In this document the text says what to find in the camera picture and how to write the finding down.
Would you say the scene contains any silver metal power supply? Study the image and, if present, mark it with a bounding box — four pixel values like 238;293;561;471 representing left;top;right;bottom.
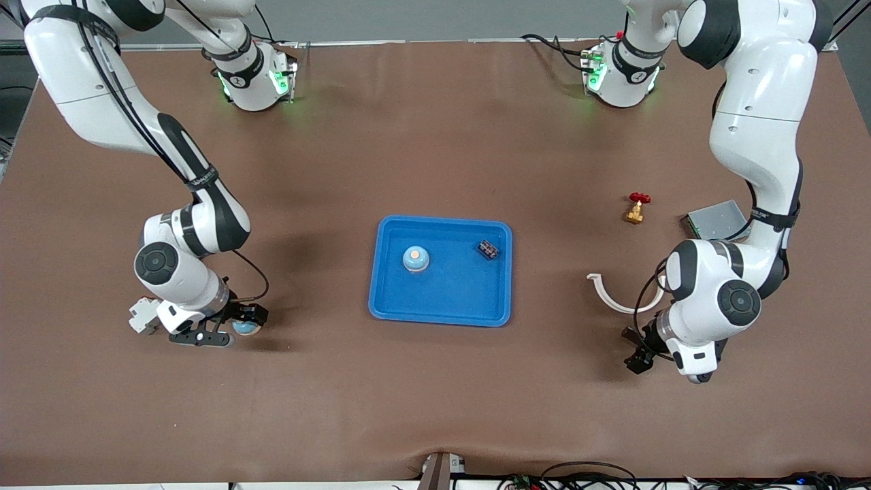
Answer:
681;199;753;240

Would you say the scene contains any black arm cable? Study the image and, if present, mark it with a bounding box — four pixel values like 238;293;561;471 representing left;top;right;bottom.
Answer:
633;82;804;355
68;0;270;301

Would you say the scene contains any black cable bundle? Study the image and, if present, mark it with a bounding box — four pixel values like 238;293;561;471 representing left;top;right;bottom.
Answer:
680;471;871;490

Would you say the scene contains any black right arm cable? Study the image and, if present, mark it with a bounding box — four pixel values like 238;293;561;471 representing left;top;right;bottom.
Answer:
68;0;270;301

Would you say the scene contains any black looped cable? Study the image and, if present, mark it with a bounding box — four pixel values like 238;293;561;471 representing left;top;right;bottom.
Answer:
540;461;640;490

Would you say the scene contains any aluminium frame beam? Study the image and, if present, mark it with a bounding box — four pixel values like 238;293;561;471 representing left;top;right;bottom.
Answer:
820;0;871;52

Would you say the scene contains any white circuit breaker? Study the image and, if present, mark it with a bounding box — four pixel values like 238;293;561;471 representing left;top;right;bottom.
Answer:
129;297;161;336

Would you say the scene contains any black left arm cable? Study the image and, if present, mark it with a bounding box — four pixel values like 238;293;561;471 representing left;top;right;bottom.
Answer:
633;82;804;355

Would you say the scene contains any white semicircular pipe clamp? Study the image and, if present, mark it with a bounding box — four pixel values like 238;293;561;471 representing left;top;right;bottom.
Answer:
587;273;671;314

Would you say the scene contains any blue plastic tray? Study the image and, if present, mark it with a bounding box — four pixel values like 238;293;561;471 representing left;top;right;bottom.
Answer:
368;215;513;328

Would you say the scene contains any brass valve red handle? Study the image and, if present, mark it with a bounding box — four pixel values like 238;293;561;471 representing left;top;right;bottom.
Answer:
623;192;652;225

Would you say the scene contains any brown table edge post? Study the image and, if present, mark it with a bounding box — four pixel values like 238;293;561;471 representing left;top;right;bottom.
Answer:
417;452;452;490

